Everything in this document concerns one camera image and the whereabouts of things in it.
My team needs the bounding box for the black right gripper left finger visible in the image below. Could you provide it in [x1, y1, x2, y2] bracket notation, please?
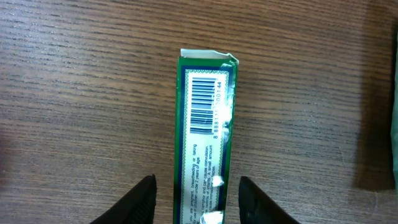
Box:
[90, 175, 157, 224]

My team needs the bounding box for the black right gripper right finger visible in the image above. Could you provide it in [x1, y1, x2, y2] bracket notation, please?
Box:
[239, 176, 299, 224]

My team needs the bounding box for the green white gum box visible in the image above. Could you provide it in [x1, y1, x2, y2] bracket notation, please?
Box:
[173, 49, 239, 224]

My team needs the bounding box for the light blue wet wipes pack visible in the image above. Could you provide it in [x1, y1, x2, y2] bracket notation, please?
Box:
[391, 47, 397, 187]

